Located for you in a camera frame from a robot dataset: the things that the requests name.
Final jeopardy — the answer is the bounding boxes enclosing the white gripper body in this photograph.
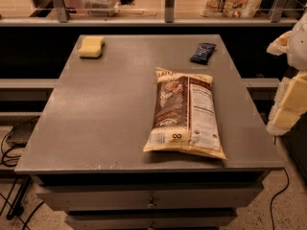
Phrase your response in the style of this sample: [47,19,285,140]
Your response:
[287,13,307,71]

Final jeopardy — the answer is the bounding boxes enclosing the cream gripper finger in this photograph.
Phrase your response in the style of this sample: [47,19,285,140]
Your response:
[267,71,307,136]
[267,31,291,56]

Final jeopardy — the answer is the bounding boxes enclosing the dark blue rxbar wrapper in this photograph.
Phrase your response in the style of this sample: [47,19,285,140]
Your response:
[190,43,216,65]

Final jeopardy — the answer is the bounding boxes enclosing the yellow sponge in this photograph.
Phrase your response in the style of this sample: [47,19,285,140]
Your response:
[78,36,105,58]

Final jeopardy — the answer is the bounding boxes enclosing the colourful snack bag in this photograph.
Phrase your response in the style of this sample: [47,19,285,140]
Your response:
[201,0,262,18]

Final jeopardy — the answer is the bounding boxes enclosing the brown chip bag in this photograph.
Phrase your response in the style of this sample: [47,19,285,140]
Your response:
[144,68,226,159]

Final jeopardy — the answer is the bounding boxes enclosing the upper drawer knob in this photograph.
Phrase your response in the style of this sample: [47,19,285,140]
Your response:
[147,198,156,209]

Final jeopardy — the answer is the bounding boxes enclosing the clear plastic container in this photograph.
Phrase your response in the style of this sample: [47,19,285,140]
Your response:
[83,0,119,17]

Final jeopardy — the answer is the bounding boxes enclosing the grey drawer cabinet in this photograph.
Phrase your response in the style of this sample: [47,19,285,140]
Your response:
[15,34,284,230]

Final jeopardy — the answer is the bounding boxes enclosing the metal shelf rack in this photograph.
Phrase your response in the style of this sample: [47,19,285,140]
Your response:
[0,0,306,27]

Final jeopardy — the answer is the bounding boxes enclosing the black power adapter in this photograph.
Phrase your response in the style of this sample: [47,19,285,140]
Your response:
[5,122,36,147]

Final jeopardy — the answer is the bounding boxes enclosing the black floor cable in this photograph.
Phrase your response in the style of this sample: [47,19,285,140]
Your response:
[269,168,291,230]

